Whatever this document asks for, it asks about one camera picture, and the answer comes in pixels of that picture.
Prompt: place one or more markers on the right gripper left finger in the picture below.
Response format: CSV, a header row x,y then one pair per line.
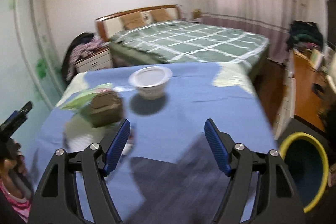
x,y
56,199

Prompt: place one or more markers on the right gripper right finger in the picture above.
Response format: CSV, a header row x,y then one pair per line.
x,y
277,198

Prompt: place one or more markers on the green plastic bag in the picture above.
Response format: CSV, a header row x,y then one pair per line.
x,y
84,97

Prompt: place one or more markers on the brown plastic food box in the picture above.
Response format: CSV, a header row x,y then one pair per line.
x,y
105,108

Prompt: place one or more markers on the yellow rimmed trash bin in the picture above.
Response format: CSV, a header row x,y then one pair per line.
x,y
308,165

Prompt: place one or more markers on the person hand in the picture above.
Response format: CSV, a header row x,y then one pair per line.
x,y
12,162

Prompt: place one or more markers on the pink garment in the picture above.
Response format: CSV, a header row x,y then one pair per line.
x,y
22,206

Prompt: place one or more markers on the sliding wardrobe door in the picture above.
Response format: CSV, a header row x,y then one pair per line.
x,y
30,66

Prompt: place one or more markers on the blue patterned tablecloth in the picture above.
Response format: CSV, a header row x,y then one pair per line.
x,y
170,172

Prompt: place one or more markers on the pile of clothes on cabinet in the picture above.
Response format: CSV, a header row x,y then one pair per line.
x,y
81,47

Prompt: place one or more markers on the white bedside cabinet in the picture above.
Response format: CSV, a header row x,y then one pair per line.
x,y
101,59

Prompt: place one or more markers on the wooden desk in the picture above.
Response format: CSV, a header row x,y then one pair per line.
x,y
299,108

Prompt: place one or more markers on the left brown pillow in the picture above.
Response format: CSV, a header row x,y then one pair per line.
x,y
132,20

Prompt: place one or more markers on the brown pillow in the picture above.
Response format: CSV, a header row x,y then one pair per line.
x,y
160,15
132,20

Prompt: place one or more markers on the dark clothes pile on desk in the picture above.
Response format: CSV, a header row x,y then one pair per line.
x,y
306,32

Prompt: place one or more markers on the wooden bed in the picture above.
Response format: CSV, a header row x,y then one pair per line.
x,y
109,25

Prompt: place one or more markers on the green checked duvet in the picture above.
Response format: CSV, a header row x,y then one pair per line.
x,y
178,41

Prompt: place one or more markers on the right brown pillow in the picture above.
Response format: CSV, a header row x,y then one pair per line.
x,y
160,15

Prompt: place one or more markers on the black monitor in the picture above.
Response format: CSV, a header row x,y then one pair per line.
x,y
331,24

